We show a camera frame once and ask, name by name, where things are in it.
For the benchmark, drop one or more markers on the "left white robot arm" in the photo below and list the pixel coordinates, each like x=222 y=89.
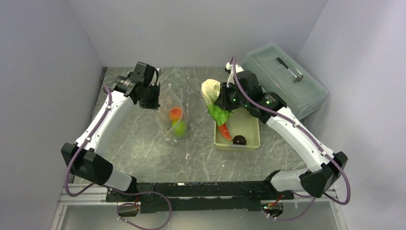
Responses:
x=85 y=157

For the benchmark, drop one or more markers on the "orange peach toy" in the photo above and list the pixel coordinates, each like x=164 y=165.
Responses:
x=175 y=113

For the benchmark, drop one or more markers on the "clear dotted zip bag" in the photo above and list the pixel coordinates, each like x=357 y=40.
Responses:
x=167 y=100

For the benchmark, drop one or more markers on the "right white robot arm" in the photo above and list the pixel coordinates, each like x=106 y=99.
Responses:
x=323 y=165

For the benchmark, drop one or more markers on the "dark purple mangosteen toy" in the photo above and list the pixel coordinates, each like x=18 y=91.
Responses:
x=239 y=140

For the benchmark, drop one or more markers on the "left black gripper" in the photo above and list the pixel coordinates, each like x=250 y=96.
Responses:
x=154 y=104

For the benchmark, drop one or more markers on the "red watermelon slice toy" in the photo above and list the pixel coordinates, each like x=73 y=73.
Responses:
x=224 y=132

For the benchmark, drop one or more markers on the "clear lidded storage box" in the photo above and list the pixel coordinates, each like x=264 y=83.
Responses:
x=303 y=97

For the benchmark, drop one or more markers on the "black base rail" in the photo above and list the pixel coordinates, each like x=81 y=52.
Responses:
x=197 y=196

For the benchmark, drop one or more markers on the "green toy apple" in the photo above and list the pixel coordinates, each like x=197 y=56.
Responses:
x=179 y=128

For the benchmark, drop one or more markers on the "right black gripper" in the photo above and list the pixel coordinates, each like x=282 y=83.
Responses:
x=223 y=102

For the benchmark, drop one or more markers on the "pale green plastic basket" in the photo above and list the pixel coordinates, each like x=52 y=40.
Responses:
x=241 y=123

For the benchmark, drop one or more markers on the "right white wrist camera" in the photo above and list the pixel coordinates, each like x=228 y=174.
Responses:
x=229 y=69

